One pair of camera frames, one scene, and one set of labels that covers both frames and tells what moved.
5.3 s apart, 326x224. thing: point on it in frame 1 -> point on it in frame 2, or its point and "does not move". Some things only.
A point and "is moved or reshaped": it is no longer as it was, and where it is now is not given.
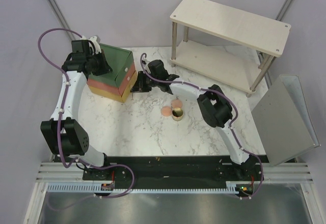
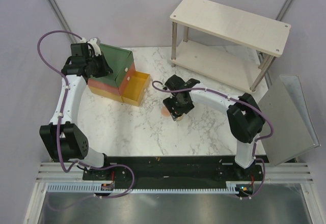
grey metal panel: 283,122 does not move
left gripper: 106,68 does not move
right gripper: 139,86 -> 169,103
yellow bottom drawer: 127,89 is moved or reshaped
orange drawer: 119,91 does not move
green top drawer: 120,60 does not move
